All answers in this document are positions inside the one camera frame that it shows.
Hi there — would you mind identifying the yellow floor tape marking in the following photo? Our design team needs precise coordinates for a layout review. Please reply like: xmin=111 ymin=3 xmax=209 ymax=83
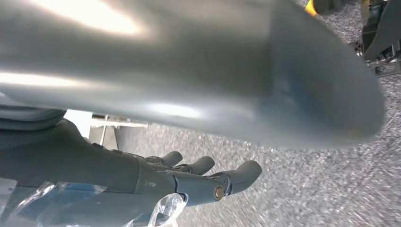
xmin=305 ymin=0 xmax=319 ymax=17

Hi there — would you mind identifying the steel frame table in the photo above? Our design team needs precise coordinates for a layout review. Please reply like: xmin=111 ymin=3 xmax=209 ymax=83
xmin=88 ymin=114 xmax=148 ymax=152

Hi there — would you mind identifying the white table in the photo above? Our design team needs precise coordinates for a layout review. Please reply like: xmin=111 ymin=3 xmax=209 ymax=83
xmin=64 ymin=109 xmax=93 ymax=139

